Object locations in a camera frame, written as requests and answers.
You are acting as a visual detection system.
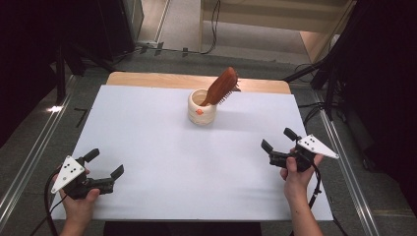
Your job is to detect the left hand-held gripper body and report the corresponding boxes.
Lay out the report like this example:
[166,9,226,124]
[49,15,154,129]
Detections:
[50,155,116,201]

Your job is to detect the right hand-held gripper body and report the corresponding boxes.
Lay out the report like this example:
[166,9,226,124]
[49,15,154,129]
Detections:
[268,134,339,172]

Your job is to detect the cream round cup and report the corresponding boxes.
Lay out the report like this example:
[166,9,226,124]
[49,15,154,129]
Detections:
[187,88,218,127]

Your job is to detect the brown wooden hairbrush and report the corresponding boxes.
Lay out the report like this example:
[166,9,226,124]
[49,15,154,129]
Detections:
[200,66,241,107]

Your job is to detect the person's left hand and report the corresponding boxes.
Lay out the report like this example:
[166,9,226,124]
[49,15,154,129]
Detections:
[53,167,101,224]

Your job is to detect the person's right hand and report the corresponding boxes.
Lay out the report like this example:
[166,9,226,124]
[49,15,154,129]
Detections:
[279,148,325,205]

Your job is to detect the black metal stand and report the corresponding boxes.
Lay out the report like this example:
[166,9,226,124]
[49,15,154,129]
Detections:
[54,42,87,106]
[283,32,362,122]

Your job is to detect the white board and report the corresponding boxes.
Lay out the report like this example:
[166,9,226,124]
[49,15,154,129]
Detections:
[50,85,334,221]

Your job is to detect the person's dark trousers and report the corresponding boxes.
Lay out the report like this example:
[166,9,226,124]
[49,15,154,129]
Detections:
[103,221,264,236]

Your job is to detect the light wooden table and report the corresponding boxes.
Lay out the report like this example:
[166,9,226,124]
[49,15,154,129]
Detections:
[106,71,292,95]

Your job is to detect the beige wooden furniture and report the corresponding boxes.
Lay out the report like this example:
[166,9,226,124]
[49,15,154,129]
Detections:
[199,0,358,65]

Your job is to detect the dark cabinet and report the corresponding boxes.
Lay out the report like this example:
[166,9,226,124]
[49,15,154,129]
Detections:
[96,0,146,62]

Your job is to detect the black floor cables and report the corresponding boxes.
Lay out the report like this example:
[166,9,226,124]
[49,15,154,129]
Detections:
[296,101,332,128]

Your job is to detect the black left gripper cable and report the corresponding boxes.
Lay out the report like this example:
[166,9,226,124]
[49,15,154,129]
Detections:
[43,168,63,236]

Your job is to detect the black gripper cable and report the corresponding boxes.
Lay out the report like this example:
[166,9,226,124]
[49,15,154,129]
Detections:
[308,161,323,210]
[43,168,63,236]

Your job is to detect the aluminium floor rail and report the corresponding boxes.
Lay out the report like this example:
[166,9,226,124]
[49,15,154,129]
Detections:
[313,89,382,236]
[0,75,80,227]

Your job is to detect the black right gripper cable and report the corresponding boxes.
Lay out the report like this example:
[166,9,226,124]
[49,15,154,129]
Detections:
[308,161,323,210]

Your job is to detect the black hanging cable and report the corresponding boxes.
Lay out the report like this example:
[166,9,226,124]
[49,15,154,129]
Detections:
[199,0,221,56]

